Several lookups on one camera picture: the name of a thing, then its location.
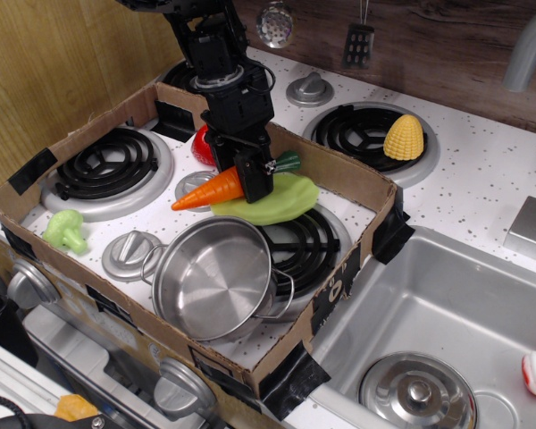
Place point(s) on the silver knob near pot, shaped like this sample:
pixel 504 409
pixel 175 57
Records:
pixel 132 257

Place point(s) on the red toy strawberry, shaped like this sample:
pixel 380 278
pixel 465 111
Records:
pixel 200 149

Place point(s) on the stainless steel pot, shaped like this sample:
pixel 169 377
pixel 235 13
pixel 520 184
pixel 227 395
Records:
pixel 216 280

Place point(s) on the steel pot lid in sink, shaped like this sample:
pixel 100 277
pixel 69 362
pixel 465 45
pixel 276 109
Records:
pixel 414 390

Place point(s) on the silver front knob left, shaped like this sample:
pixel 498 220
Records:
pixel 29 288

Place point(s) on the hanging silver strainer spoon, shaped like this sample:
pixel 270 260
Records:
pixel 275 24

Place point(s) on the orange object bottom left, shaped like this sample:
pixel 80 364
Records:
pixel 73 407

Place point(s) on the yellow toy corn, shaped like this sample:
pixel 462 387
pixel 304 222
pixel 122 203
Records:
pixel 404 140

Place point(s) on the front left black burner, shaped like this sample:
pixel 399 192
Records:
pixel 119 174

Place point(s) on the light green plastic plate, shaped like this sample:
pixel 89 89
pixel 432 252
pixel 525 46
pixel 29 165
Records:
pixel 292 196

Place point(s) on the front right black burner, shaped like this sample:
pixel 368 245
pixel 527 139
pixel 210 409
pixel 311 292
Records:
pixel 304 251

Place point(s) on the silver front knob right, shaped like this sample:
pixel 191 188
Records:
pixel 180 392

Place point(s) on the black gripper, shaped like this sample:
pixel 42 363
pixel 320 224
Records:
pixel 239 108

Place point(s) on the black burner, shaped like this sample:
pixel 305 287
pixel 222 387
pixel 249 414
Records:
pixel 181 76
pixel 359 129
pixel 119 174
pixel 304 251

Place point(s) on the green toy broccoli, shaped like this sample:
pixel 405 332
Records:
pixel 64 230

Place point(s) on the back left black burner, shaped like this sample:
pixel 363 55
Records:
pixel 181 76

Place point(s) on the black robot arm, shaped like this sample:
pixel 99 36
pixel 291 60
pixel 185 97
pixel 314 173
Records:
pixel 209 33

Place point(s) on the orange toy carrot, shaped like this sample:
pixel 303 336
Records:
pixel 285 164

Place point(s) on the cardboard fence with black tape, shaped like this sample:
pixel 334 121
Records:
pixel 281 373

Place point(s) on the stainless steel sink basin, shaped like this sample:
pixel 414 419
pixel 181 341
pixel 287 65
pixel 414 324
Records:
pixel 444 299

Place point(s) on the silver knob near plate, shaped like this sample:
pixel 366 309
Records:
pixel 192 183

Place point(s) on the back right black burner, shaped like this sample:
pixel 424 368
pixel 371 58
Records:
pixel 359 129

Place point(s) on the hanging silver slotted spatula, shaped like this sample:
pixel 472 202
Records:
pixel 358 47

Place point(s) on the silver knob back centre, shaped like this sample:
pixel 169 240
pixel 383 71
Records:
pixel 310 91

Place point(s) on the grey faucet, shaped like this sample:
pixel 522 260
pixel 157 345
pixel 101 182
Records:
pixel 522 62

